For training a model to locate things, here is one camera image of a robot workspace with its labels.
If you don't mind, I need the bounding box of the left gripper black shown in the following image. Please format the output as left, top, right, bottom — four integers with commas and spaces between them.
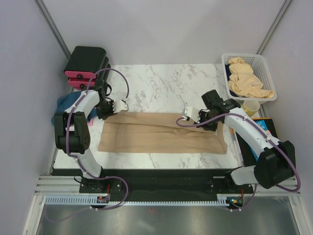
95, 100, 117, 120

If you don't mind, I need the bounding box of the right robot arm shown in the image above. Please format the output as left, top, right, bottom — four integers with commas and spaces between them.
199, 90, 298, 193

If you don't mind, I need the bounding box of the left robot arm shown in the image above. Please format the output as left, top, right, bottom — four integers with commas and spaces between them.
52, 83, 115, 192

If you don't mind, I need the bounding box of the lower black pink drawer box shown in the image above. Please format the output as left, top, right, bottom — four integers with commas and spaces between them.
68, 70, 110, 90

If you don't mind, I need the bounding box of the black pink drawer box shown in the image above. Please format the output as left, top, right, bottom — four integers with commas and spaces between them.
64, 46, 107, 80
68, 70, 110, 90

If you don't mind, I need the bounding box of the blue t shirt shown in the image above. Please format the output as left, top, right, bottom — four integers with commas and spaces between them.
55, 91, 96, 121

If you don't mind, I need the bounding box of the yellow mug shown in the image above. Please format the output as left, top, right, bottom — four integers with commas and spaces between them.
242, 100, 260, 117

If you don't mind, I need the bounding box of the upper black pink drawer box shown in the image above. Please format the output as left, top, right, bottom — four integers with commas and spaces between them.
64, 46, 107, 80

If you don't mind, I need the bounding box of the light yellow t shirt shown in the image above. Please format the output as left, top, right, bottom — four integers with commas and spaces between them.
228, 57, 274, 98

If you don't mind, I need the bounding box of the blue storey treehouse book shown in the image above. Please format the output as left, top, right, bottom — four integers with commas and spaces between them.
250, 119, 271, 161

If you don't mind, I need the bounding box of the white plastic basket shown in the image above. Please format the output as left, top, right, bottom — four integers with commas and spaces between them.
221, 52, 277, 104

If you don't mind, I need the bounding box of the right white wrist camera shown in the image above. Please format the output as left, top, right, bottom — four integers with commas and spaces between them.
183, 106, 200, 123

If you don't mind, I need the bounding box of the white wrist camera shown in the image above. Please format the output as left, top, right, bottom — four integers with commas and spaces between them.
183, 106, 200, 123
112, 100, 129, 114

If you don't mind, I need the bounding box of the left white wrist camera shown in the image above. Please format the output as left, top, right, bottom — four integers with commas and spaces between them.
112, 100, 129, 114

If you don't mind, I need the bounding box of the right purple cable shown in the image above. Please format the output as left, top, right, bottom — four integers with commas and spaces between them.
176, 113, 301, 212

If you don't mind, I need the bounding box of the purple cable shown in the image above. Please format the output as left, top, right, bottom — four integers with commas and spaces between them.
176, 113, 301, 212
45, 68, 130, 223

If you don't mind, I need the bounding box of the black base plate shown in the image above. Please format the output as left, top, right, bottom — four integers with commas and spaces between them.
79, 169, 253, 202

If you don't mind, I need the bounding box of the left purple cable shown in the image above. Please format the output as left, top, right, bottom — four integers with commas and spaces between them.
45, 68, 130, 223

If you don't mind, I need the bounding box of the white cable duct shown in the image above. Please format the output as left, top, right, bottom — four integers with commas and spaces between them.
45, 195, 229, 206

